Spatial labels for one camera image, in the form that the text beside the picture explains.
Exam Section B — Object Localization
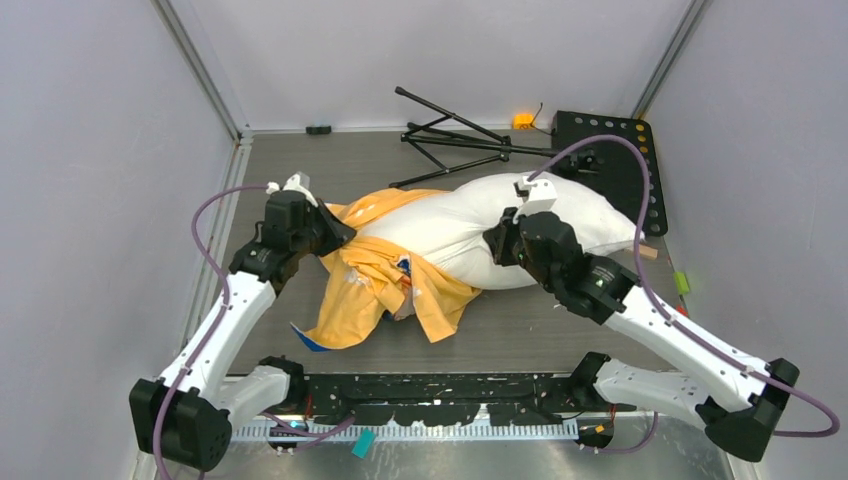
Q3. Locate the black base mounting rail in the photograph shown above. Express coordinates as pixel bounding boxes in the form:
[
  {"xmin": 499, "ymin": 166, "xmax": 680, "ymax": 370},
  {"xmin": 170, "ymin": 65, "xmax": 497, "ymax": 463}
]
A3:
[{"xmin": 265, "ymin": 373, "xmax": 613, "ymax": 427}]

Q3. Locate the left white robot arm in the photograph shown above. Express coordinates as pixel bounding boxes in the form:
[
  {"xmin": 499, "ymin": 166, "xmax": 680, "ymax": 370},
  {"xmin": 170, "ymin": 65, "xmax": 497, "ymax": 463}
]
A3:
[{"xmin": 129, "ymin": 184, "xmax": 356, "ymax": 479}]

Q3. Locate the teal tape piece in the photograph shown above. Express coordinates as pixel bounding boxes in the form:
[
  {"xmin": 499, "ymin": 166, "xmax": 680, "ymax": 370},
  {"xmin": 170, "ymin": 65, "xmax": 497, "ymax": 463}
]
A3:
[{"xmin": 351, "ymin": 429, "xmax": 377, "ymax": 459}]

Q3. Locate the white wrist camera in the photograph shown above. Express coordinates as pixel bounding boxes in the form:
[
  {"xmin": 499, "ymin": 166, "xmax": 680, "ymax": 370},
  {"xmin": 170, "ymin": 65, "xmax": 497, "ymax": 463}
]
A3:
[
  {"xmin": 265, "ymin": 171, "xmax": 318, "ymax": 207},
  {"xmin": 513, "ymin": 176, "xmax": 558, "ymax": 224}
]

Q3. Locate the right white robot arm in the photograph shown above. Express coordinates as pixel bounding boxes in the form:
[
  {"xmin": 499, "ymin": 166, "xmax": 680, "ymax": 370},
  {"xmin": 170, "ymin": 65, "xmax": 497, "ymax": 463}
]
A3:
[{"xmin": 483, "ymin": 208, "xmax": 799, "ymax": 462}]

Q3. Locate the orange tape roll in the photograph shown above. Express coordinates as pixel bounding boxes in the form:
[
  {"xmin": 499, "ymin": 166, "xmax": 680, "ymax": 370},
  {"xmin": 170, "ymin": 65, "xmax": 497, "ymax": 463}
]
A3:
[{"xmin": 512, "ymin": 113, "xmax": 535, "ymax": 130}]

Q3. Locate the black perforated metal plate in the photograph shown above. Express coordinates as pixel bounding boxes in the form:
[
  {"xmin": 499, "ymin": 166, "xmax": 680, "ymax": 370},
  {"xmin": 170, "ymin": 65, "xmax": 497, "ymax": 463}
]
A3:
[{"xmin": 550, "ymin": 110, "xmax": 668, "ymax": 237}]

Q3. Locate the green block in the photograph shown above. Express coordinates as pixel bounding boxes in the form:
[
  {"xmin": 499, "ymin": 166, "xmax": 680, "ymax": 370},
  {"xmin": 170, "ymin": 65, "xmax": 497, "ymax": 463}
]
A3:
[{"xmin": 673, "ymin": 271, "xmax": 691, "ymax": 296}]

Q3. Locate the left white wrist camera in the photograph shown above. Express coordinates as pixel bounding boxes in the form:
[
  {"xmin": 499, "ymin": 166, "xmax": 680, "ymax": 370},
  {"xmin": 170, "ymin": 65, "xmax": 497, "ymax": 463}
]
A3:
[{"xmin": 265, "ymin": 171, "xmax": 318, "ymax": 207}]

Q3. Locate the yellow printed pillowcase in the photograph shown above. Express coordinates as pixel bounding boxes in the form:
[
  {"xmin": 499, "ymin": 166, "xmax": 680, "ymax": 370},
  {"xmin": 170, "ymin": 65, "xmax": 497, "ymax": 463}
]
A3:
[{"xmin": 292, "ymin": 188, "xmax": 481, "ymax": 352}]

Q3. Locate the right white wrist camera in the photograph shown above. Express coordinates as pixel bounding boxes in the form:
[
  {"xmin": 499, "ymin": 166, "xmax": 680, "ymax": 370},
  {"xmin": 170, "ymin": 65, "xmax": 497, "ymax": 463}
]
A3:
[{"xmin": 513, "ymin": 176, "xmax": 558, "ymax": 224}]

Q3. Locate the white slotted cable duct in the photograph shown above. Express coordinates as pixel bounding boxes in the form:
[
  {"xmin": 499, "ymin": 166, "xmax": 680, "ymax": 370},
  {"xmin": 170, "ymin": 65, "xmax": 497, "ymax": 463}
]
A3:
[{"xmin": 232, "ymin": 419, "xmax": 579, "ymax": 443}]

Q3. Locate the black folded tripod stand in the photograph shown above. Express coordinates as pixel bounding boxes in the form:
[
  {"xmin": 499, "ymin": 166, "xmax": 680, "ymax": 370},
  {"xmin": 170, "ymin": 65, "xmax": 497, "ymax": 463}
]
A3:
[{"xmin": 387, "ymin": 84, "xmax": 601, "ymax": 191}]

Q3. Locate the white pillow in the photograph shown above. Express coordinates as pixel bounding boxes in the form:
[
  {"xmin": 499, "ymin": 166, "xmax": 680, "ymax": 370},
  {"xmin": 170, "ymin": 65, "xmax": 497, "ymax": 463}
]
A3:
[{"xmin": 357, "ymin": 173, "xmax": 635, "ymax": 290}]

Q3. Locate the wooden block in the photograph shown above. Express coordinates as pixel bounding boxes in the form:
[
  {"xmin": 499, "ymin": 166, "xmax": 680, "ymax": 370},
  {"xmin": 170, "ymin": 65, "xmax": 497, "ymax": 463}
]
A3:
[{"xmin": 636, "ymin": 244, "xmax": 659, "ymax": 260}]

